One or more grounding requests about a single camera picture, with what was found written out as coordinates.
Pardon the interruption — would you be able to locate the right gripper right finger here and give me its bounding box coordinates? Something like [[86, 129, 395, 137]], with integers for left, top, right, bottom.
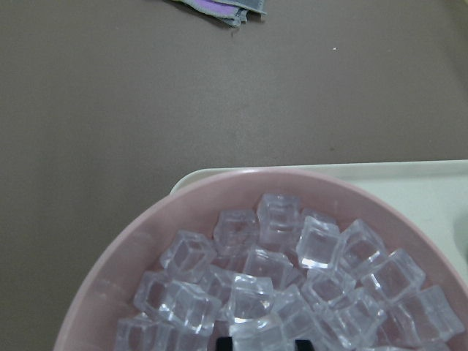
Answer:
[[295, 339, 313, 351]]

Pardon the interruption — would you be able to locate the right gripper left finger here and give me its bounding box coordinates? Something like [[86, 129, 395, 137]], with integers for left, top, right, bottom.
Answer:
[[215, 336, 233, 351]]

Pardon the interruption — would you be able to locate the pile of clear ice cubes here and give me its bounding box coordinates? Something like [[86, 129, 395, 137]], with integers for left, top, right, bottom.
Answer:
[[114, 194, 465, 350]]

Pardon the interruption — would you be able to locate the pink bowl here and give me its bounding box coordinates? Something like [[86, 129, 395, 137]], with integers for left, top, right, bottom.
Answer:
[[55, 167, 467, 350]]

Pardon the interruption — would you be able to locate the cream rectangular tray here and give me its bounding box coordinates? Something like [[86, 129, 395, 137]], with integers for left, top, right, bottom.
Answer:
[[170, 159, 468, 264]]

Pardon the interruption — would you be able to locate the grey folded cloth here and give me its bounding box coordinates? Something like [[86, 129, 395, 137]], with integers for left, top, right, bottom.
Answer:
[[180, 0, 267, 28]]

